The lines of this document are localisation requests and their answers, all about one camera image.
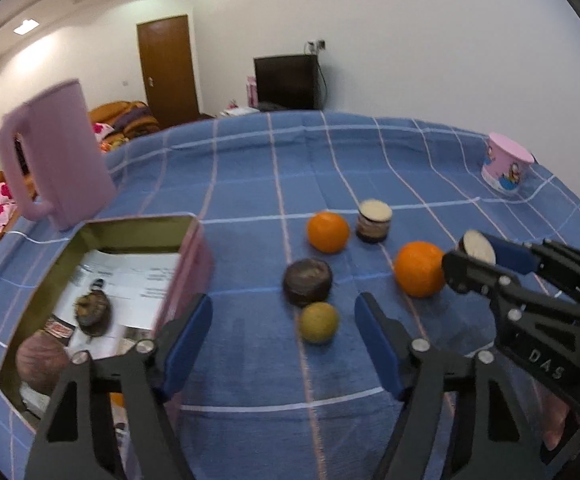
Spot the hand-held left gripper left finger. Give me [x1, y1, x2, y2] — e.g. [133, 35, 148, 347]
[24, 292, 214, 480]

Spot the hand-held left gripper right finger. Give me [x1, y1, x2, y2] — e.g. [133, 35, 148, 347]
[354, 291, 548, 480]

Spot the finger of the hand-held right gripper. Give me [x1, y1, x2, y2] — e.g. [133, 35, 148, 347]
[484, 235, 580, 306]
[442, 251, 580, 322]

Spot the large orange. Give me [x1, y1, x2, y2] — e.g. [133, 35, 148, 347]
[394, 241, 446, 299]

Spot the green kiwi fruit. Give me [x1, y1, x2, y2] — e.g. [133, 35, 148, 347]
[299, 302, 341, 345]

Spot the dark brown round fruit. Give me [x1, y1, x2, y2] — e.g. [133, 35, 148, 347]
[283, 258, 333, 308]

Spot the pink metal tin box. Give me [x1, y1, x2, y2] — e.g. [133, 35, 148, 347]
[0, 214, 215, 433]

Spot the purple sweet potato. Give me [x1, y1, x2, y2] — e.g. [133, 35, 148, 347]
[15, 332, 73, 396]

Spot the person's right hand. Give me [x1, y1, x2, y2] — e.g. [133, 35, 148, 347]
[534, 385, 579, 453]

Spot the printed paper leaflet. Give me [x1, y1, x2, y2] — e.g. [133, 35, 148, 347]
[20, 250, 183, 411]

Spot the pink cartoon paper cup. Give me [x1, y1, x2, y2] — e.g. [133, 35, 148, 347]
[480, 132, 535, 194]

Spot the blue checked tablecloth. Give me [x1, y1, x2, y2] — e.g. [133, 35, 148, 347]
[0, 109, 580, 480]

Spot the pink electric kettle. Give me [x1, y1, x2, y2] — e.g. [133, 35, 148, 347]
[0, 78, 117, 232]

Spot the brown leather armchair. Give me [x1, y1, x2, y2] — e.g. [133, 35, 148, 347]
[90, 101, 161, 153]

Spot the white television stand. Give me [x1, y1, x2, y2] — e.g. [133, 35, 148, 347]
[217, 105, 261, 118]

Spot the black flat television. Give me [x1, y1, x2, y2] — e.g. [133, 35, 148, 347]
[253, 53, 321, 111]

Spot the brown wooden door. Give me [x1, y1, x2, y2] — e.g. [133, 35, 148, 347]
[136, 14, 201, 129]

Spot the black power cable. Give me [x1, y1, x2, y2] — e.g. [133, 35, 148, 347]
[318, 52, 329, 110]

